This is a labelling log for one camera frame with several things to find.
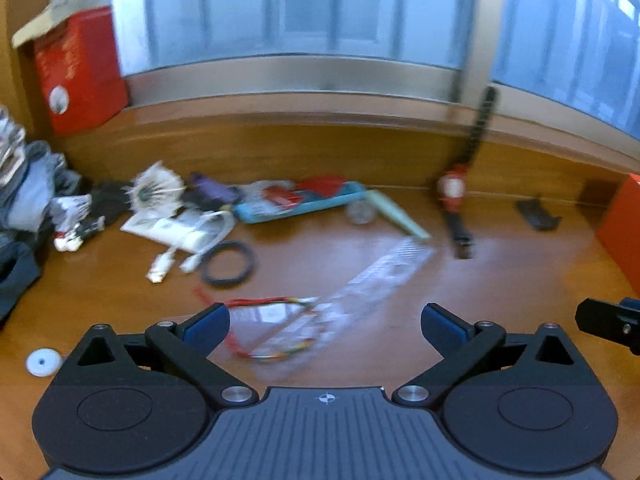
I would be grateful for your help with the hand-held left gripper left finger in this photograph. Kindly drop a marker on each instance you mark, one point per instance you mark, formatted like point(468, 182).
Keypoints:
point(207, 327)

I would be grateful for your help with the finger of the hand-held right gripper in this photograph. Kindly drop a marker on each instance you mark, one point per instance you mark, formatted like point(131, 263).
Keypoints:
point(632, 304)
point(602, 317)

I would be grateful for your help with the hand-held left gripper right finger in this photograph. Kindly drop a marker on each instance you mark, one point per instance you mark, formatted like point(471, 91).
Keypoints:
point(442, 327)

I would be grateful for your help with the wooden desktop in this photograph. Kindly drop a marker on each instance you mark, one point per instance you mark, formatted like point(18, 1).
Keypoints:
point(500, 285)

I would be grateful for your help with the orange box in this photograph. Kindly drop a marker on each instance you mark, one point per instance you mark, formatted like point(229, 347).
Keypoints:
point(622, 230)

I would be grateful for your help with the transparent plastic ruler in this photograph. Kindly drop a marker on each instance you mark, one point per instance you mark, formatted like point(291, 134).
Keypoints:
point(380, 275)

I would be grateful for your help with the white paper booklet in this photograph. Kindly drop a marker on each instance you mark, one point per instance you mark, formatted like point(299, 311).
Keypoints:
point(150, 225)

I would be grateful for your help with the black phone stand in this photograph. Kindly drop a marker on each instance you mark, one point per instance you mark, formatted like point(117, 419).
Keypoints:
point(539, 215)

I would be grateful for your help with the mint green tube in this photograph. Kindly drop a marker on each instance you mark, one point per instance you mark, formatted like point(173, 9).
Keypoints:
point(397, 215)

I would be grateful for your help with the small purple object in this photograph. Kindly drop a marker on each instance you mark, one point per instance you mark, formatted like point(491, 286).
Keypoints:
point(212, 189)

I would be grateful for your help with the red and black wristwatch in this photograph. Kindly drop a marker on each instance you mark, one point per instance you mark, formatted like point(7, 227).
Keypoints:
point(452, 187)

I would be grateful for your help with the small red packet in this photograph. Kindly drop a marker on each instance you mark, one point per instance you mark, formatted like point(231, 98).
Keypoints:
point(280, 197)

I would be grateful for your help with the frayed white shuttlecock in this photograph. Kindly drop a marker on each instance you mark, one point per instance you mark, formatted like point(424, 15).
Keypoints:
point(155, 187)

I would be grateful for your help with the blue tray with items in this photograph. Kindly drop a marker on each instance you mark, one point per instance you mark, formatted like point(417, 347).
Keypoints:
point(310, 207)

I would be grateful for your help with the small black object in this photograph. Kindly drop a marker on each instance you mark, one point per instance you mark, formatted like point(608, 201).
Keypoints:
point(112, 200)

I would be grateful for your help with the small figurine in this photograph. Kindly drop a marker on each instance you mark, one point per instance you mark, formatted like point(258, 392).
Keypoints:
point(75, 235)

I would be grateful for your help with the small white disc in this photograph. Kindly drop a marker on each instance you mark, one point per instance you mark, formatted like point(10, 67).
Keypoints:
point(44, 362)

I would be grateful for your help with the red fabric piece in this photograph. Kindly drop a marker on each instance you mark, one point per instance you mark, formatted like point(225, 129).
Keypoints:
point(322, 186)

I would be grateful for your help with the dark cloth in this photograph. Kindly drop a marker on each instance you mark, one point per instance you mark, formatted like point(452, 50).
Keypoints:
point(17, 270)

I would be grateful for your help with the grey blue cloth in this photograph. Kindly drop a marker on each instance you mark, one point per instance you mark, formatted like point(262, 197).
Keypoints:
point(35, 185)

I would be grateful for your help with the red cardboard box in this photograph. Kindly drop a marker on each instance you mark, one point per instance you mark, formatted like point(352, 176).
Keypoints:
point(80, 70)

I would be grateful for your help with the metal window frame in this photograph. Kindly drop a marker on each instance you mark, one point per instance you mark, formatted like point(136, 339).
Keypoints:
point(300, 72)

